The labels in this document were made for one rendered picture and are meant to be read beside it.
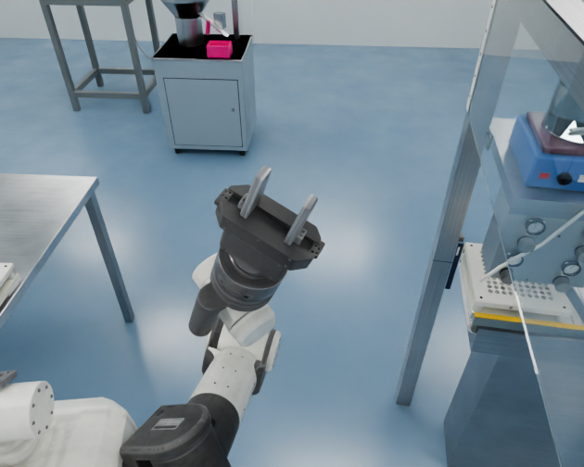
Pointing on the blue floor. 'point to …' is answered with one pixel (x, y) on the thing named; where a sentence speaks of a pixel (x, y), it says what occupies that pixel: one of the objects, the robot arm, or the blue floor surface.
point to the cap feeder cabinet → (207, 94)
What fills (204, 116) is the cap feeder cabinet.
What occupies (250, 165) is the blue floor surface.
